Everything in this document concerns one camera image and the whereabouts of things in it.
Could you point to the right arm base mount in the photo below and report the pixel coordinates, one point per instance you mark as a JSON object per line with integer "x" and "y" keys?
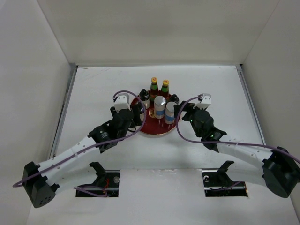
{"x": 217, "y": 183}

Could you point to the red sauce bottle yellow cap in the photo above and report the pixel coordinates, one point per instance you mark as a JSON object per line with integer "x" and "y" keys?
{"x": 153, "y": 89}

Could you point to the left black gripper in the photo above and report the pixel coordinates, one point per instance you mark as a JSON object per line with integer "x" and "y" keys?
{"x": 136, "y": 115}

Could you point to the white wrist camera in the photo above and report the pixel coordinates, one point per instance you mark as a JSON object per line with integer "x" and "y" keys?
{"x": 204, "y": 101}
{"x": 121, "y": 102}

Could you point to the white spice jar black cap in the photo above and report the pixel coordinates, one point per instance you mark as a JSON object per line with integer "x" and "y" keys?
{"x": 145, "y": 97}

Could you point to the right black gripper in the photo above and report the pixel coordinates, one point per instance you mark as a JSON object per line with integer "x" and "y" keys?
{"x": 188, "y": 108}

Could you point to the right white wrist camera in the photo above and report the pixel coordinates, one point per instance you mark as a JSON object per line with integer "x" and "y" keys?
{"x": 204, "y": 101}

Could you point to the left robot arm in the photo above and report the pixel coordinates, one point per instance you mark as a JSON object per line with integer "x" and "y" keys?
{"x": 76, "y": 167}

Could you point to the small jar black cap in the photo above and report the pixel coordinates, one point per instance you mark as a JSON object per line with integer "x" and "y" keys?
{"x": 141, "y": 111}

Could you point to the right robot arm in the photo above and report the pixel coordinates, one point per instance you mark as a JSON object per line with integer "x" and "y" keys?
{"x": 277, "y": 169}

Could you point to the brown spice jar black cap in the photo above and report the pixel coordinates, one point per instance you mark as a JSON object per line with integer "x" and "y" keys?
{"x": 174, "y": 98}

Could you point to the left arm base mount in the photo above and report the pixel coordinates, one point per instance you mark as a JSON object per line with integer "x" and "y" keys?
{"x": 105, "y": 184}

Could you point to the silver cap blue label jar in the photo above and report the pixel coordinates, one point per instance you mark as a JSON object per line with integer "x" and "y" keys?
{"x": 159, "y": 106}

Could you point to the red round tray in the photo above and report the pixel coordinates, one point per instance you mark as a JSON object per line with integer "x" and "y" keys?
{"x": 154, "y": 126}

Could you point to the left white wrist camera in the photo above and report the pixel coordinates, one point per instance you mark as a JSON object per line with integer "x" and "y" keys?
{"x": 121, "y": 102}

